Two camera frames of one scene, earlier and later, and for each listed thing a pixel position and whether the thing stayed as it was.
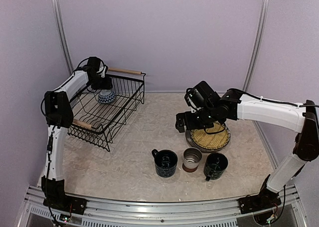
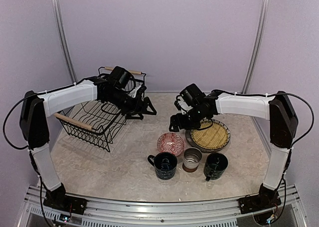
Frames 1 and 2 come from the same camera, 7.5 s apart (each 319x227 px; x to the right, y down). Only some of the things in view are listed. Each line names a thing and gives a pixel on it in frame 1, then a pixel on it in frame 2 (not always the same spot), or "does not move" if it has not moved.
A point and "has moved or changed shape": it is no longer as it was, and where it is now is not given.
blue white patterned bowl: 106,97 has moved or changed shape
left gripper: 107,84 to 142,109
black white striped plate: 201,147 does not move
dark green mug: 215,165 does not move
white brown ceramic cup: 192,157 does not move
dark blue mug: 165,162 has moved or changed shape
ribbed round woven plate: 211,138 does not move
